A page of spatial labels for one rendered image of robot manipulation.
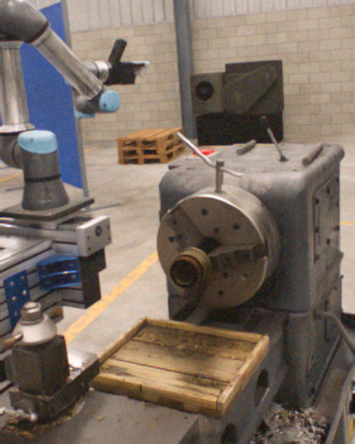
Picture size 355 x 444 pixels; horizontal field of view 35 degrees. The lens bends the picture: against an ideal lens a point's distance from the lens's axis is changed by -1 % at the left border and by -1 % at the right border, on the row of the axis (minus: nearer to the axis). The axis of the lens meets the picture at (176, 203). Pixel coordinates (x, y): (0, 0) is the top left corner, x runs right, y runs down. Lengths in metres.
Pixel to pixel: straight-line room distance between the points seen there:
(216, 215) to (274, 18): 10.15
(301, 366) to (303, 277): 0.28
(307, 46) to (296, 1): 0.87
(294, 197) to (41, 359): 0.81
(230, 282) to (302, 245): 0.23
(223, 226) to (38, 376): 0.63
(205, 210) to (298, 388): 0.62
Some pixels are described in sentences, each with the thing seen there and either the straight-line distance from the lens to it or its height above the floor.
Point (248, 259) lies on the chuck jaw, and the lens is 1.39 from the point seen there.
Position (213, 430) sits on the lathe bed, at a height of 0.86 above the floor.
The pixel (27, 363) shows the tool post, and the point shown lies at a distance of 1.05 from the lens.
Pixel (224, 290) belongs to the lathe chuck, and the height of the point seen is 0.98.
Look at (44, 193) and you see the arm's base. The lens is 1.77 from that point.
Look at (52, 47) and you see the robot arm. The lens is 1.80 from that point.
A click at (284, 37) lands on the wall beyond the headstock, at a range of 11.43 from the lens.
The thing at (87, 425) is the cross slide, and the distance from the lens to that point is 1.06.
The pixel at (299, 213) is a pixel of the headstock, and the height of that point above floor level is 1.16.
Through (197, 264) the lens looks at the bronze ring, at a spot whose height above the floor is 1.10.
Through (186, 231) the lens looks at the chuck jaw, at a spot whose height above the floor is 1.15.
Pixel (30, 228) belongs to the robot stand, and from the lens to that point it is 1.82.
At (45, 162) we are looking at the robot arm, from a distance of 1.76.
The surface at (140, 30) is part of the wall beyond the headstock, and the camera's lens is 12.28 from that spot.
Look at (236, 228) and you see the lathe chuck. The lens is 1.42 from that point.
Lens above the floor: 1.57
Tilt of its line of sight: 14 degrees down
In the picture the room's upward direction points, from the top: 4 degrees counter-clockwise
